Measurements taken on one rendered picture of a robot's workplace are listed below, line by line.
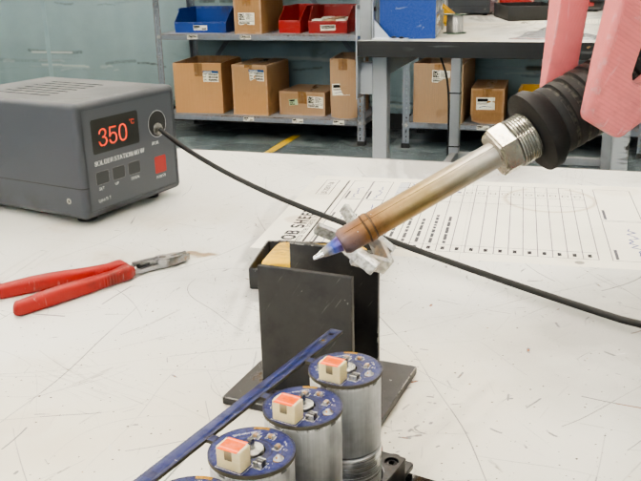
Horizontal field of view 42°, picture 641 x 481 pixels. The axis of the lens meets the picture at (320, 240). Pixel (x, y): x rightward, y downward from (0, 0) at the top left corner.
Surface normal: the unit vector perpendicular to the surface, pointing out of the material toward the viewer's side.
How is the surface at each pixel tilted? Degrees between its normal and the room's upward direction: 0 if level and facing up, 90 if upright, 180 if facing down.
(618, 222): 0
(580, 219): 0
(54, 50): 90
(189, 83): 90
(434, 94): 90
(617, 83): 99
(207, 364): 0
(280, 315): 90
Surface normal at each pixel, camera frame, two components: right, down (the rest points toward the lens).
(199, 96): -0.24, 0.30
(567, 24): 0.29, 0.26
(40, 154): -0.50, 0.29
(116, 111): 0.87, 0.15
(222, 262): -0.02, -0.95
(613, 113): 0.18, 0.45
